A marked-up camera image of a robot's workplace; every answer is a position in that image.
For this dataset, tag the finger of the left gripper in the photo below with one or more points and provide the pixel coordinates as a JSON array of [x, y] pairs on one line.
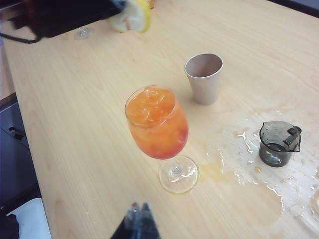
[[120, 6]]

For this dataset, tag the blue grey base platform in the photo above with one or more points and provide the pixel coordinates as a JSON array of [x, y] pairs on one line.
[[15, 154]]

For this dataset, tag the smoky grey measuring cup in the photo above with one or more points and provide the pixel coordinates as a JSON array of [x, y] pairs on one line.
[[271, 155]]

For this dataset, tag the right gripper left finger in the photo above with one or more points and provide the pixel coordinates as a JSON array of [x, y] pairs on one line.
[[130, 224]]

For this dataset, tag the black bulky object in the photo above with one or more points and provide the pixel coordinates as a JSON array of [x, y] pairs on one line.
[[7, 227]]

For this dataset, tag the beige paper cup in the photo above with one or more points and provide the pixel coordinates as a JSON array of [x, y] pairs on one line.
[[204, 89]]

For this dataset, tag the yellow lemon slice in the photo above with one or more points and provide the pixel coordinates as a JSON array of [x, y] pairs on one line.
[[137, 20]]

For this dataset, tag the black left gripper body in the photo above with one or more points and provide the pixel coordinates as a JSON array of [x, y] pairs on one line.
[[54, 15]]

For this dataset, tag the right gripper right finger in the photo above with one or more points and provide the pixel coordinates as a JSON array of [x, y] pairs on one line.
[[149, 224]]

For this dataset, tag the clear glass stem base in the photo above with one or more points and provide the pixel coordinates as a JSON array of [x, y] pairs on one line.
[[83, 35]]

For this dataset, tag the wine glass with orange drink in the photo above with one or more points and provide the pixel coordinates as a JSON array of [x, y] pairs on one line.
[[154, 124]]

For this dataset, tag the white panel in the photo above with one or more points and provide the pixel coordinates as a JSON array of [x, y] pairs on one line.
[[32, 219]]

